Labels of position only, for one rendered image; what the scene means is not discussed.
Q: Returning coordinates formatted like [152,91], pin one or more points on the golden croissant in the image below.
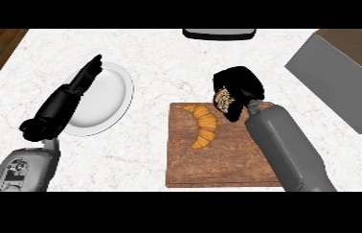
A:
[205,125]

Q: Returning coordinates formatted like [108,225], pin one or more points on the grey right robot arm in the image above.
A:
[285,147]

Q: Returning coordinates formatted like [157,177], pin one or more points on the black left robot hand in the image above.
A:
[59,107]

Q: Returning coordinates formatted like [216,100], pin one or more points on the white oval plate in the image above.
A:
[105,99]

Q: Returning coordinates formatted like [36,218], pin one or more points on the brown wooden cutting board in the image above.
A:
[222,160]

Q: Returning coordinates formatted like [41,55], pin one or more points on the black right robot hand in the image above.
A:
[242,83]

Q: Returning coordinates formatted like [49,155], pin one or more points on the brown speckled cupcake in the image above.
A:
[223,100]

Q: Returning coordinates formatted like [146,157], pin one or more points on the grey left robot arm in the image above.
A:
[28,168]

